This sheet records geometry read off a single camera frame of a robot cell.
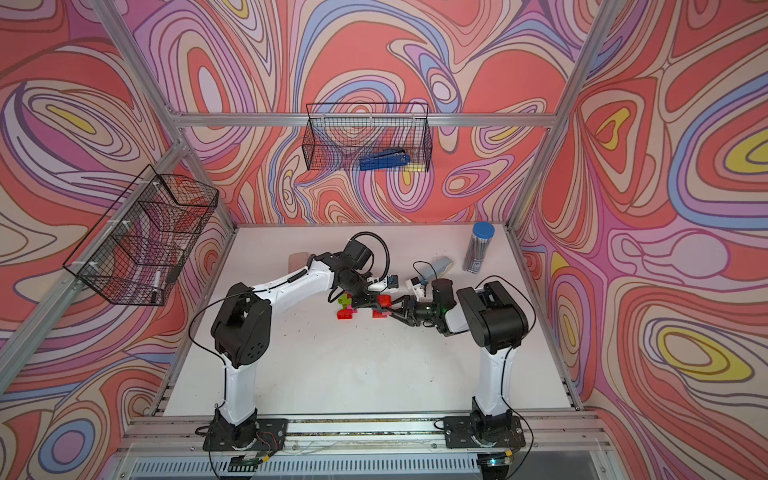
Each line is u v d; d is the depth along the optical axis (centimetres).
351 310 93
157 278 73
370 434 75
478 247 94
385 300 88
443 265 103
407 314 84
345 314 93
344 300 95
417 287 92
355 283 77
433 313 84
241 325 51
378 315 93
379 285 79
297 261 107
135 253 74
